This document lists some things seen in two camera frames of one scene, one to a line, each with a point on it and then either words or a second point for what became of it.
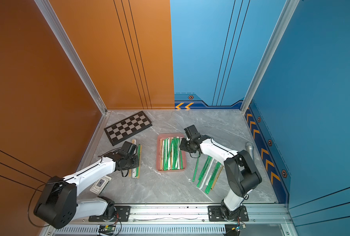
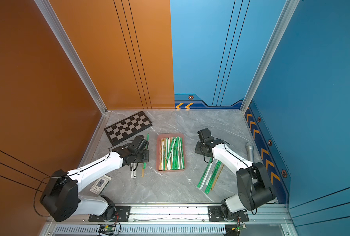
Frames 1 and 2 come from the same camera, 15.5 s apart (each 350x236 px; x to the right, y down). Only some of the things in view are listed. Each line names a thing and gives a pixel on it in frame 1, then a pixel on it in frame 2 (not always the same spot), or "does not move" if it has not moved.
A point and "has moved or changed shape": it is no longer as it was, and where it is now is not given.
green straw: (137, 168) has moved or changed shape
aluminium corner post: (281, 24) does not move
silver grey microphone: (249, 148) does not move
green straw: (204, 171) to (213, 177)
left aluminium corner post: (48, 11) does not move
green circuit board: (109, 229) does not move
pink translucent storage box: (169, 157) does not move
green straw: (195, 168) to (205, 174)
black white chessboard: (128, 127) does not move
